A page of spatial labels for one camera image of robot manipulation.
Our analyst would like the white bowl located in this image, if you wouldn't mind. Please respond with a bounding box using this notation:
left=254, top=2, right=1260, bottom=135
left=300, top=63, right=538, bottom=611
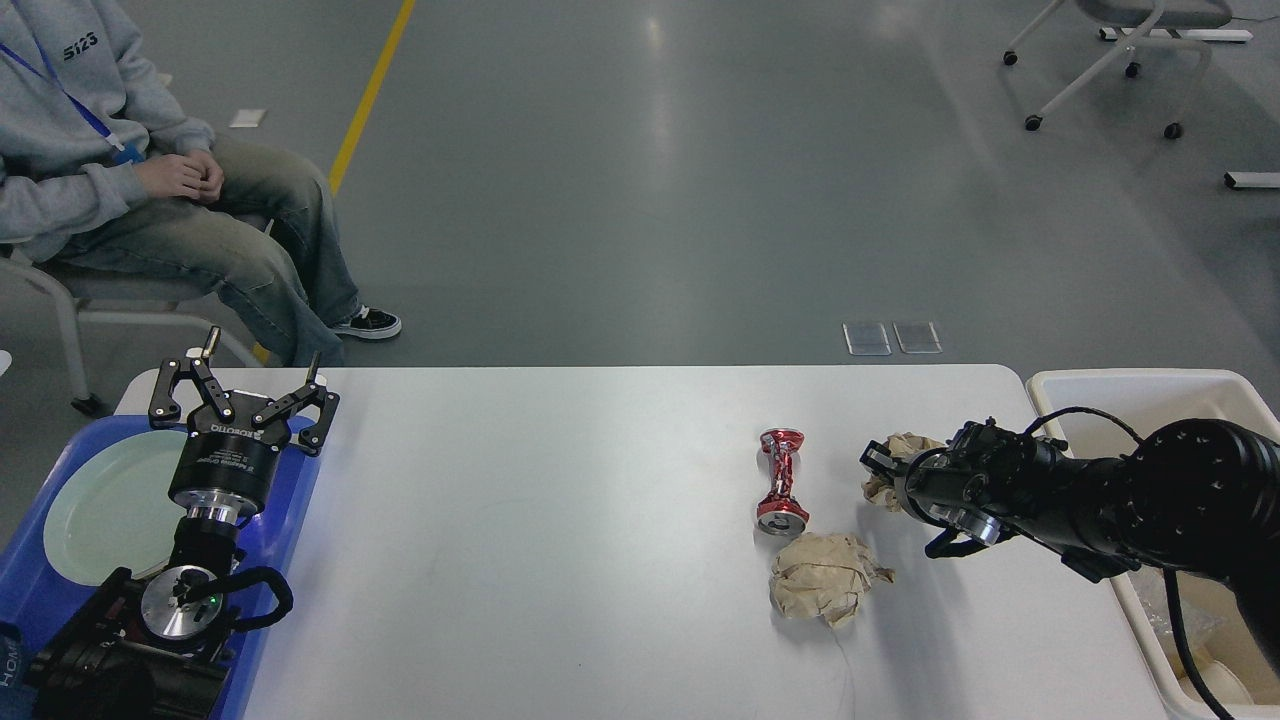
left=1198, top=661, right=1254, bottom=705

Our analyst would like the brown paper ball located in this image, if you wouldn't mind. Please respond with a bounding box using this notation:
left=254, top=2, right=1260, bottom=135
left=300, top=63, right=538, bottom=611
left=769, top=533, right=896, bottom=629

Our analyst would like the small brown paper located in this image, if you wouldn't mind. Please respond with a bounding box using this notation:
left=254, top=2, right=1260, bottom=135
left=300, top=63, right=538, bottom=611
left=861, top=433, right=946, bottom=512

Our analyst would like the white desk foot bar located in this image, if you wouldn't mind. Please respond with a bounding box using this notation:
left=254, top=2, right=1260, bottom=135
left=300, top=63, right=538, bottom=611
left=1098, top=27, right=1254, bottom=44

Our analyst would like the seated person grey hoodie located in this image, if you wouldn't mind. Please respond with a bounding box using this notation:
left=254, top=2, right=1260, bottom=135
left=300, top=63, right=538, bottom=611
left=1, top=1, right=402, bottom=366

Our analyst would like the beige plastic bin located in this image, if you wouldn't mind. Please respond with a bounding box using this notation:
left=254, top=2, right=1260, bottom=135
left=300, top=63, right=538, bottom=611
left=1027, top=369, right=1279, bottom=719

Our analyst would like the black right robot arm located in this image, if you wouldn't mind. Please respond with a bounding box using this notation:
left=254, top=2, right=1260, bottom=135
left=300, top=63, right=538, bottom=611
left=860, top=416, right=1279, bottom=717

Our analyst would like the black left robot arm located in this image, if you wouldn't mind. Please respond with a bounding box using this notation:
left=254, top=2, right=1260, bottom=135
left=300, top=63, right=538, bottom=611
left=24, top=328, right=340, bottom=719

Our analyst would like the white chair of person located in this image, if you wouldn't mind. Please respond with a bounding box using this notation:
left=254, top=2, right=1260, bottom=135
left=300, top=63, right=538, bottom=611
left=3, top=238, right=214, bottom=418

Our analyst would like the mint green plate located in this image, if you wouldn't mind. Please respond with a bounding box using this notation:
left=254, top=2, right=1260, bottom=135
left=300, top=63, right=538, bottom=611
left=44, top=430, right=186, bottom=585

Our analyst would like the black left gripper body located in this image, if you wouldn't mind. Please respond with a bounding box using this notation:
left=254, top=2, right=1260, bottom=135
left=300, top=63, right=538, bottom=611
left=168, top=420, right=293, bottom=516

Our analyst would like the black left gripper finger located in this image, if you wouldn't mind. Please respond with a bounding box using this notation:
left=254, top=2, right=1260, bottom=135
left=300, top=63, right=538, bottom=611
left=252, top=351, right=340, bottom=457
left=148, top=325, right=241, bottom=430

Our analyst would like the white floor bar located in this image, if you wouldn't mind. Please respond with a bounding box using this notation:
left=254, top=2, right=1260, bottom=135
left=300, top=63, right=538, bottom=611
left=1222, top=170, right=1280, bottom=191

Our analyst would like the floor outlet plate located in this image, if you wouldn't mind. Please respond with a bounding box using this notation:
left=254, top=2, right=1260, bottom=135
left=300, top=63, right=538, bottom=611
left=893, top=322, right=943, bottom=355
left=842, top=322, right=893, bottom=357

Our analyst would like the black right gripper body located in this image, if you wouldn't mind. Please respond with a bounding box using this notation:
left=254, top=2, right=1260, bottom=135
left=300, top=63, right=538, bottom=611
left=895, top=448, right=1006, bottom=546

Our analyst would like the crushed red soda can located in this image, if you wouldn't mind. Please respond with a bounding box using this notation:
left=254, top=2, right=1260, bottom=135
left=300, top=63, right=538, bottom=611
left=756, top=428, right=810, bottom=537

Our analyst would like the right floor outlet plate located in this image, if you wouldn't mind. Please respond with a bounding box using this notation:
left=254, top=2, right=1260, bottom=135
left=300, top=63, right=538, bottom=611
left=893, top=322, right=943, bottom=355

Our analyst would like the left floor outlet plate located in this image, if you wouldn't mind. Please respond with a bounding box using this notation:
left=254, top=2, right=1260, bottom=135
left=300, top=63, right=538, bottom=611
left=842, top=322, right=893, bottom=357

